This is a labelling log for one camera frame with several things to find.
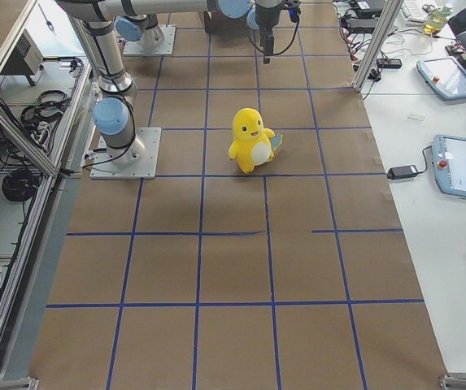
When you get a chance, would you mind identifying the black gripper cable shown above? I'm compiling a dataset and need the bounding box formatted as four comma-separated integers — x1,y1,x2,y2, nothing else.
244,15,302,56

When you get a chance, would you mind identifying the aluminium frame post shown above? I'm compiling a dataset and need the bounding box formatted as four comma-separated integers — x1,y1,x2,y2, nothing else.
352,0,403,92

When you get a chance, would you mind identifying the blue teach pendant far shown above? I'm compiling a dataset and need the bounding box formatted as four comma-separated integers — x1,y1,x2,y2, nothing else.
416,57,466,100

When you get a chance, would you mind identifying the yellow plush dinosaur toy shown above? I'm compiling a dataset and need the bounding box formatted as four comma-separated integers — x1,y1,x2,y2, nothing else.
228,108,283,174

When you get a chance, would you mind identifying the yellow liquid bottle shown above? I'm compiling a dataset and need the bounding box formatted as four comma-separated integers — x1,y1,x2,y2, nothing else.
423,3,453,36

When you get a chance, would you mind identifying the blue teach pendant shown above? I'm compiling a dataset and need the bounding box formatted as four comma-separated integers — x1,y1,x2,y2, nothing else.
432,134,466,198
416,57,466,100

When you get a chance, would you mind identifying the blue teach pendant near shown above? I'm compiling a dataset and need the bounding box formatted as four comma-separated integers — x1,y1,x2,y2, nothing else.
432,134,466,198

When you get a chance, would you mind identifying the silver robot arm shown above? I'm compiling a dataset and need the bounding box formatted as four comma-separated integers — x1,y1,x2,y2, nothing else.
57,1,301,169
115,1,253,50

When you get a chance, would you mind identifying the black power adapter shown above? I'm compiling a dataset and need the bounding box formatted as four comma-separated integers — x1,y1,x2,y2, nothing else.
386,165,420,180

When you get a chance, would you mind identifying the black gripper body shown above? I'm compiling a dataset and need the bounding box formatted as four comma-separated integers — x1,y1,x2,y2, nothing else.
255,0,301,34

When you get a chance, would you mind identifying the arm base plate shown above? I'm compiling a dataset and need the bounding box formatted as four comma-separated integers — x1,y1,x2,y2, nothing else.
89,127,162,180
123,24,176,57

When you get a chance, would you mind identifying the grey electronics box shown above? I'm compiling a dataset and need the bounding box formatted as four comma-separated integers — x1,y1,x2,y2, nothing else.
0,29,44,86

